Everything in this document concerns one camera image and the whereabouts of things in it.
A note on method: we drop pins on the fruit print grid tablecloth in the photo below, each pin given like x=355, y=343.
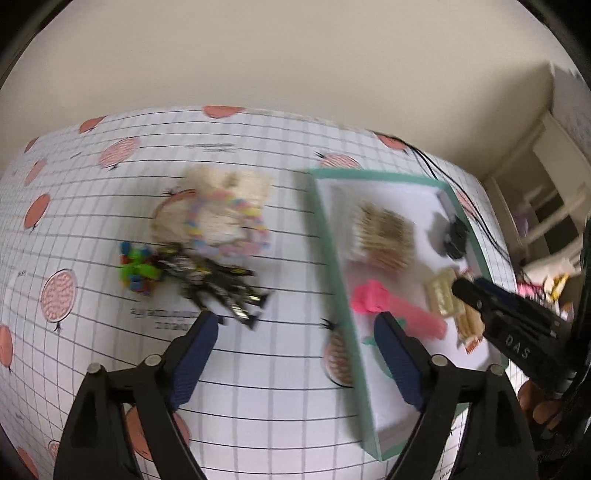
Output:
x=264, y=408

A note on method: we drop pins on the cotton swab bag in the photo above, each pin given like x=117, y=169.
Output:
x=381, y=237

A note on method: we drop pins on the black toy car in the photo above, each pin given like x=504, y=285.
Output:
x=449, y=236

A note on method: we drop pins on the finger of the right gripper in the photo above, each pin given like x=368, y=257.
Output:
x=489, y=299

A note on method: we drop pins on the pink hair roller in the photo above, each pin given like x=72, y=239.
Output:
x=374, y=298

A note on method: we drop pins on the packaged biscuit bar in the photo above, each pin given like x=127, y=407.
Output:
x=443, y=303

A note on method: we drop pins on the green hair clip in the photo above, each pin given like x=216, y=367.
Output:
x=386, y=348

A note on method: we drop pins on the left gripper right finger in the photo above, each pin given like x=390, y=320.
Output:
x=496, y=443

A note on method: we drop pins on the person's right hand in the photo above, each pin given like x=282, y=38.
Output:
x=542, y=409

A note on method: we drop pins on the teal shallow box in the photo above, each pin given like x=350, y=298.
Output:
x=386, y=418

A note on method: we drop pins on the pastel beaded hair band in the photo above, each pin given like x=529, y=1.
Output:
x=221, y=225

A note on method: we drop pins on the colourful mini clips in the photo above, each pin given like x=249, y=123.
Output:
x=138, y=271

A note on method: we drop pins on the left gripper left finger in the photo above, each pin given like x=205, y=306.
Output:
x=96, y=443

